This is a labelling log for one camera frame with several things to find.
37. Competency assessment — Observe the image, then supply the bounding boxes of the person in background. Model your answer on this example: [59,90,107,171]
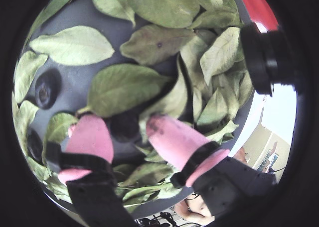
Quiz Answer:
[174,192,215,225]

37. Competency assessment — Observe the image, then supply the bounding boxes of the pink padded gripper finger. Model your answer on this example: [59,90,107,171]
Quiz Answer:
[44,113,137,227]
[146,113,278,217]

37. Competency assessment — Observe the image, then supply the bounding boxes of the red collapsible cup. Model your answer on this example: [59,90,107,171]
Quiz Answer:
[234,0,280,33]

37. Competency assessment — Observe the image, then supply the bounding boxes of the dark grey round bowl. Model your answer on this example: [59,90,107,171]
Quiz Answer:
[12,0,257,220]

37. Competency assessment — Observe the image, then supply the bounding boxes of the pile of green leaves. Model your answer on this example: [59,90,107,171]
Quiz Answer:
[12,0,255,213]

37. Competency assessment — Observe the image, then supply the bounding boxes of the framed wall picture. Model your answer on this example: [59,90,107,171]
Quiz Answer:
[266,148,280,173]

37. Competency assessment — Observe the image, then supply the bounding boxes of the dark blueberry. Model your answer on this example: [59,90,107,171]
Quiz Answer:
[34,69,62,110]
[26,127,44,164]
[109,112,142,142]

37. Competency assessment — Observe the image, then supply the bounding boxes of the brown cardboard box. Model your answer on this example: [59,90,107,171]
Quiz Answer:
[233,147,250,163]

